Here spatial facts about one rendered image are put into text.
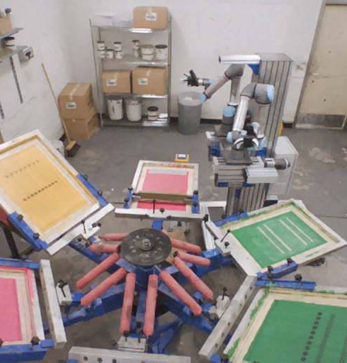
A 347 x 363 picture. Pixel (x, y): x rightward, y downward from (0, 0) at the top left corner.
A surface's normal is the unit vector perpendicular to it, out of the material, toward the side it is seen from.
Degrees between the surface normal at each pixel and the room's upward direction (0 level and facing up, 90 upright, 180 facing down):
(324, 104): 90
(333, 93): 90
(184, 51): 90
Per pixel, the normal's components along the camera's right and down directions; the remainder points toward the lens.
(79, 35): -0.08, 0.57
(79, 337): 0.02, -0.82
